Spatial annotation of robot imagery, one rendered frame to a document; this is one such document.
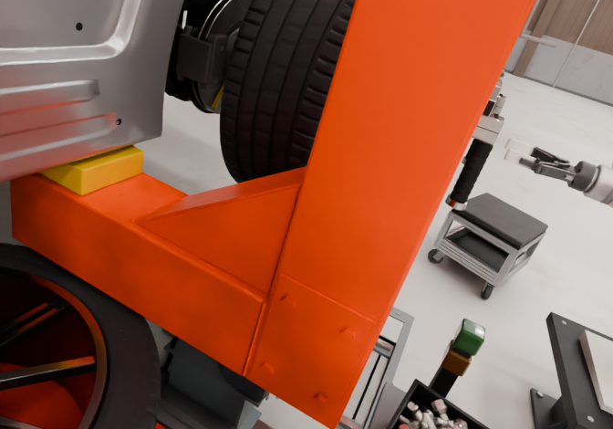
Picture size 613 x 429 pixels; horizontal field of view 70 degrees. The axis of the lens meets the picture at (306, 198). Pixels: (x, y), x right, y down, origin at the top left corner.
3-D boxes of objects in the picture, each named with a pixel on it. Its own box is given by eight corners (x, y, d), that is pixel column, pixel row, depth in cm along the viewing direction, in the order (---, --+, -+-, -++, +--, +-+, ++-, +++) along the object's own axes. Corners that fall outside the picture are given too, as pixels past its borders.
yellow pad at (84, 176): (88, 146, 88) (88, 123, 86) (142, 173, 85) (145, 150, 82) (21, 164, 76) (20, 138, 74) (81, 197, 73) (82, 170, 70)
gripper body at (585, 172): (584, 196, 111) (546, 183, 113) (579, 187, 118) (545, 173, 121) (600, 170, 108) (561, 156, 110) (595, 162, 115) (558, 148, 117)
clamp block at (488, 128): (451, 124, 92) (462, 99, 90) (493, 141, 90) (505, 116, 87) (448, 129, 88) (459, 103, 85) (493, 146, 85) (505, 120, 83)
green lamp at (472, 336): (453, 332, 77) (463, 316, 76) (476, 343, 76) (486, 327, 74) (451, 346, 74) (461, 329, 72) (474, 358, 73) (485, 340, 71)
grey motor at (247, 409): (163, 325, 131) (179, 227, 116) (285, 398, 120) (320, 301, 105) (116, 363, 116) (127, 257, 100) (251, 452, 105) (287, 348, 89)
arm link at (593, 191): (600, 197, 117) (576, 189, 119) (619, 167, 113) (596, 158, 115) (606, 209, 109) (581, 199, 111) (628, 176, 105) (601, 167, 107)
